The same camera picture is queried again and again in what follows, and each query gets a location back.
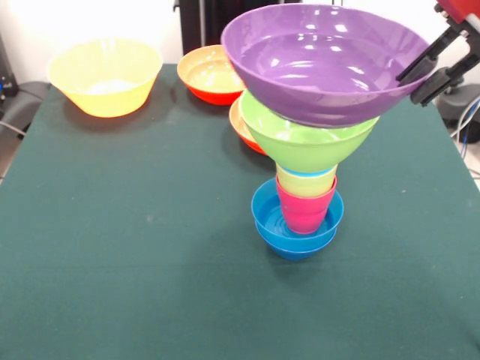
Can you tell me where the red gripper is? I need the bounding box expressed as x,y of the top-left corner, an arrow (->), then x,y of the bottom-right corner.
395,0 -> 480,109

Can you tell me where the purple bowl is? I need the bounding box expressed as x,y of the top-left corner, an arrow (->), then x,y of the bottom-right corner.
220,4 -> 432,128

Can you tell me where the light green bowl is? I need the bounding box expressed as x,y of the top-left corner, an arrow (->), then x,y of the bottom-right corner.
238,89 -> 382,173

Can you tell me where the light blue cup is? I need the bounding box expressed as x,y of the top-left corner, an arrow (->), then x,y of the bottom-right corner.
277,165 -> 337,179

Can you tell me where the yellow-green cup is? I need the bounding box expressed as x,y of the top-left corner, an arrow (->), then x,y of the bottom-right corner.
276,166 -> 338,199

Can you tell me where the red cup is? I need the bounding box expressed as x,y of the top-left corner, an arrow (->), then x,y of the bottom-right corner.
275,175 -> 338,236

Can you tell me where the orange bowl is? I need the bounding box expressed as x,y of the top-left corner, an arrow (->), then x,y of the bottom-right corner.
176,44 -> 247,106
229,99 -> 268,155

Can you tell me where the dark blue bowl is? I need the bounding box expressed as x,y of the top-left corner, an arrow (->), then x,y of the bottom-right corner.
255,224 -> 338,262

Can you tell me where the light blue bowl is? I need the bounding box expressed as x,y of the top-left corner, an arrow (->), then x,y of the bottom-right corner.
250,178 -> 345,242

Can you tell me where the black rounded base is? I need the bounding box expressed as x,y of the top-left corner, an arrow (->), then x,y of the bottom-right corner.
437,84 -> 480,131

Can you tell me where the dark green tablecloth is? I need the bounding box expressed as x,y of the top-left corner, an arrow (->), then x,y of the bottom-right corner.
0,62 -> 480,360

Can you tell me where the large yellow bowl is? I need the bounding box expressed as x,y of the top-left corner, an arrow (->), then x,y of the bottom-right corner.
45,37 -> 164,119

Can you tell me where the black chair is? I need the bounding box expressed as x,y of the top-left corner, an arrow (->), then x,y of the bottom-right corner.
0,80 -> 51,136

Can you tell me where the grey blue cable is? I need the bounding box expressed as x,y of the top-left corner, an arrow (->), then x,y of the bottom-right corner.
449,95 -> 480,146

